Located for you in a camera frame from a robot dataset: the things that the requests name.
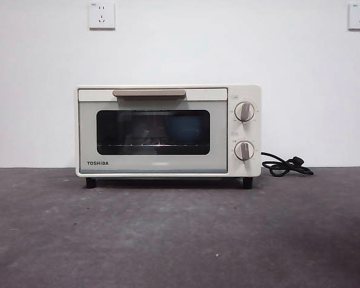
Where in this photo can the blue ribbed bowl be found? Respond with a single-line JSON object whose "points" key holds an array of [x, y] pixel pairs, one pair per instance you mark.
{"points": [[183, 129]]}

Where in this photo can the beige round oven knob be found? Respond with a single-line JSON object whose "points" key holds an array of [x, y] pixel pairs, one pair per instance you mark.
{"points": [[244, 111], [244, 150]]}

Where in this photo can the cream toaster oven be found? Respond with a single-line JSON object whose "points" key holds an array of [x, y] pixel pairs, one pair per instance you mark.
{"points": [[244, 168]]}

